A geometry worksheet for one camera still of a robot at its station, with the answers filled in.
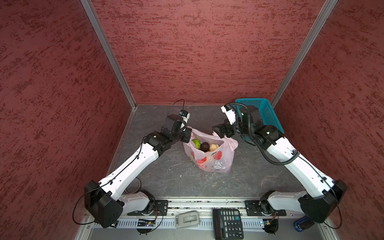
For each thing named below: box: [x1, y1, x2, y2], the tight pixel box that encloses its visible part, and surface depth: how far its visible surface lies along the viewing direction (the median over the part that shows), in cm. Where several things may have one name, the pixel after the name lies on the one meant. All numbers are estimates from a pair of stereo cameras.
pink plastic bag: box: [183, 126, 239, 173], surface depth 76 cm
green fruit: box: [192, 139, 201, 150], surface depth 93 cm
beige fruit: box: [209, 143, 219, 152], surface depth 93 cm
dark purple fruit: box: [200, 142, 210, 153], surface depth 94 cm
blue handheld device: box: [293, 216, 315, 232], surface depth 70 cm
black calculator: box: [212, 208, 244, 240], surface depth 70 cm
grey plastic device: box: [175, 210, 201, 229], surface depth 70 cm
